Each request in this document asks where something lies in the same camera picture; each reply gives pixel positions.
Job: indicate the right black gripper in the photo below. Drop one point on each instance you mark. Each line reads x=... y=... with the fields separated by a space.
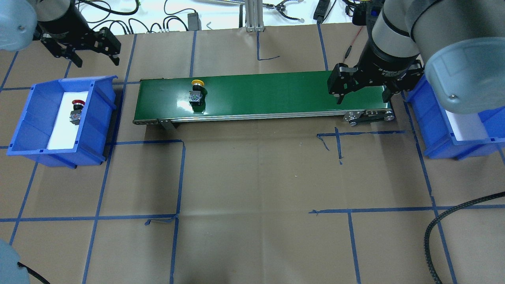
x=384 y=63

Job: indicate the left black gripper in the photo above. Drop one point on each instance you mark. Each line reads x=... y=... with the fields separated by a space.
x=64 y=24

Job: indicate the yellow mushroom push button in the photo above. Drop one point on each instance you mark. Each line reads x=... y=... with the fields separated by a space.
x=197 y=94

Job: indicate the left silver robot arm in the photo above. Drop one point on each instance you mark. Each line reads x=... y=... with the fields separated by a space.
x=58 y=25

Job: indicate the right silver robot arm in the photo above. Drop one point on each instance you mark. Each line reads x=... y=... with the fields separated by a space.
x=458 y=45

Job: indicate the red mushroom push button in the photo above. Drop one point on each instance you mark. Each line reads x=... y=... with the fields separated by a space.
x=75 y=114

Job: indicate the green conveyor belt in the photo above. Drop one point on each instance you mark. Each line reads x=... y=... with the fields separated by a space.
x=165 y=101

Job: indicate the white foam pad left bin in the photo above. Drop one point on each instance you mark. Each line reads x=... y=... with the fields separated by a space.
x=64 y=133

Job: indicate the right blue plastic bin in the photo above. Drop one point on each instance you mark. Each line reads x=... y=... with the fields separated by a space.
x=438 y=135

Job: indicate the blue plastic bin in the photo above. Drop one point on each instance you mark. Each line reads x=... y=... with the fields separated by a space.
x=438 y=135
x=37 y=119

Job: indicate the left blue plastic bin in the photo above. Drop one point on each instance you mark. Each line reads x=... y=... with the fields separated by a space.
x=37 y=119

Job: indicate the black power adapter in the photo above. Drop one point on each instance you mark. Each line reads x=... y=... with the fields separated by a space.
x=193 y=21

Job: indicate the aluminium frame post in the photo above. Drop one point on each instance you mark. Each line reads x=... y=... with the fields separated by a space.
x=254 y=16

